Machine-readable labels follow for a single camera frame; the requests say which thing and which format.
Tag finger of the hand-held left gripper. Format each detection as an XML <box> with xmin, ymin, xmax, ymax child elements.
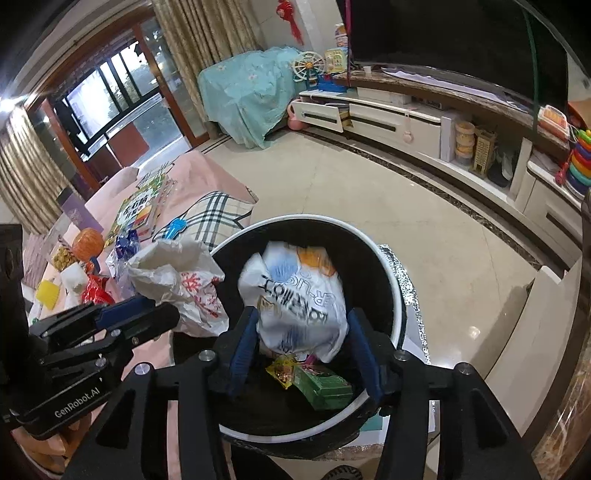
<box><xmin>41</xmin><ymin>305</ymin><xmax>181</xmax><ymax>371</ymax></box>
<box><xmin>28</xmin><ymin>294</ymin><xmax>156</xmax><ymax>352</ymax></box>

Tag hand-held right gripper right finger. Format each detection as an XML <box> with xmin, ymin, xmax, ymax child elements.
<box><xmin>346</xmin><ymin>307</ymin><xmax>543</xmax><ymax>480</ymax></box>

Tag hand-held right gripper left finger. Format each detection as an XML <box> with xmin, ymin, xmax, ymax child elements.
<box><xmin>60</xmin><ymin>307</ymin><xmax>262</xmax><ymax>480</ymax></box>

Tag orange snack packet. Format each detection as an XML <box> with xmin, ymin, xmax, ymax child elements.
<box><xmin>83</xmin><ymin>274</ymin><xmax>116</xmax><ymax>305</ymax></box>

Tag yellow snack packet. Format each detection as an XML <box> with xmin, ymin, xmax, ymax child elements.
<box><xmin>265</xmin><ymin>354</ymin><xmax>305</xmax><ymax>388</ymax></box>

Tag green snack packet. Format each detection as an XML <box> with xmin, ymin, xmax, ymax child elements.
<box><xmin>293</xmin><ymin>364</ymin><xmax>354</xmax><ymax>411</ymax></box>

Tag white plastic bag red print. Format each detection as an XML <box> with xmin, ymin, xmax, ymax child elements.
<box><xmin>127</xmin><ymin>237</ymin><xmax>230</xmax><ymax>337</ymax></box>

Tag blue foil wrapper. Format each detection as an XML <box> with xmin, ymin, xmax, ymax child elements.
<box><xmin>107</xmin><ymin>229</ymin><xmax>140</xmax><ymax>278</ymax></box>

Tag white plastic bag blue print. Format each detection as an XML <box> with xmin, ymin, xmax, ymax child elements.
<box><xmin>238</xmin><ymin>240</ymin><xmax>349</xmax><ymax>365</ymax></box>

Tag black bin with white rim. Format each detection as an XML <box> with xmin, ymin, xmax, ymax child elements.
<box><xmin>209</xmin><ymin>213</ymin><xmax>408</xmax><ymax>457</ymax></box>

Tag white block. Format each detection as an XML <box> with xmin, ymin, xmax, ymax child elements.
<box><xmin>60</xmin><ymin>263</ymin><xmax>89</xmax><ymax>296</ymax></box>

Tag orange fruit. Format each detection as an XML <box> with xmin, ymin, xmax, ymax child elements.
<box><xmin>72</xmin><ymin>228</ymin><xmax>103</xmax><ymax>261</ymax></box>

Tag yellow spiky ball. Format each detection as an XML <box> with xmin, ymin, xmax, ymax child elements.
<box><xmin>36</xmin><ymin>279</ymin><xmax>61</xmax><ymax>310</ymax></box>

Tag clear jar of yellow snacks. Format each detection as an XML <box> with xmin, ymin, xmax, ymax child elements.
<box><xmin>51</xmin><ymin>235</ymin><xmax>84</xmax><ymax>273</ymax></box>

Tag blue toy clip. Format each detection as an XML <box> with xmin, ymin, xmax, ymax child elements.
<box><xmin>154</xmin><ymin>219</ymin><xmax>186</xmax><ymax>241</ymax></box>

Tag green children's book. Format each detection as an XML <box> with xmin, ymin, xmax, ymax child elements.
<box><xmin>104</xmin><ymin>168</ymin><xmax>178</xmax><ymax>247</ymax></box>

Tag purple water bottle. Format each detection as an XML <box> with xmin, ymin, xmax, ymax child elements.
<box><xmin>55</xmin><ymin>187</ymin><xmax>105</xmax><ymax>234</ymax></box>

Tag beige striped curtain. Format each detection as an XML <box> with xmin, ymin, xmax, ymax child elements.
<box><xmin>152</xmin><ymin>0</ymin><xmax>269</xmax><ymax>100</ymax></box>
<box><xmin>0</xmin><ymin>111</ymin><xmax>75</xmax><ymax>236</ymax></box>

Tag glass sliding door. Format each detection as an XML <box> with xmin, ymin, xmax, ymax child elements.
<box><xmin>25</xmin><ymin>11</ymin><xmax>211</xmax><ymax>185</ymax></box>

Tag pink plastic pot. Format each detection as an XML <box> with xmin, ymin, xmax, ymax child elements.
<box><xmin>286</xmin><ymin>102</ymin><xmax>308</xmax><ymax>132</ymax></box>

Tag wooden toy house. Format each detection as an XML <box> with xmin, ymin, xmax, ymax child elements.
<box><xmin>471</xmin><ymin>129</ymin><xmax>497</xmax><ymax>178</ymax></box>

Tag stacked yellow lid containers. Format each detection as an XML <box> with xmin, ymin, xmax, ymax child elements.
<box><xmin>455</xmin><ymin>121</ymin><xmax>476</xmax><ymax>162</ymax></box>

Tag white TV stand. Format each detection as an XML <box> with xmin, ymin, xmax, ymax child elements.
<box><xmin>288</xmin><ymin>69</ymin><xmax>591</xmax><ymax>259</ymax></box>

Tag teal covered armchair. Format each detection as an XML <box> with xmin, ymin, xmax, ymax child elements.
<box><xmin>198</xmin><ymin>45</ymin><xmax>308</xmax><ymax>149</ymax></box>

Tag ferris wheel toy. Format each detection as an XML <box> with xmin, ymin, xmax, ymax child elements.
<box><xmin>292</xmin><ymin>51</ymin><xmax>324</xmax><ymax>90</ymax></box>

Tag stacking rings toy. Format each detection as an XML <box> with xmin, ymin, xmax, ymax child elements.
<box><xmin>556</xmin><ymin>129</ymin><xmax>591</xmax><ymax>188</ymax></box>

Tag colourful toy house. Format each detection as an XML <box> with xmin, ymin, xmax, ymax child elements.
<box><xmin>323</xmin><ymin>48</ymin><xmax>348</xmax><ymax>77</ymax></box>

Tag orange toy phone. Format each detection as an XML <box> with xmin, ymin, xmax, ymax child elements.
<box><xmin>538</xmin><ymin>105</ymin><xmax>570</xmax><ymax>139</ymax></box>

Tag pink stick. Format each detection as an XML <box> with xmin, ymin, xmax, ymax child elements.
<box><xmin>344</xmin><ymin>0</ymin><xmax>355</xmax><ymax>88</ymax></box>

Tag black television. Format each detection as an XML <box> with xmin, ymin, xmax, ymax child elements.
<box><xmin>336</xmin><ymin>0</ymin><xmax>568</xmax><ymax>109</ymax></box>

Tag green hoop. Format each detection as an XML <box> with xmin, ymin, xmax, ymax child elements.
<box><xmin>524</xmin><ymin>9</ymin><xmax>543</xmax><ymax>134</ymax></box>

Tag red hanging ornament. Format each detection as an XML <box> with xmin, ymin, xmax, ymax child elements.
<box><xmin>276</xmin><ymin>0</ymin><xmax>305</xmax><ymax>44</ymax></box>

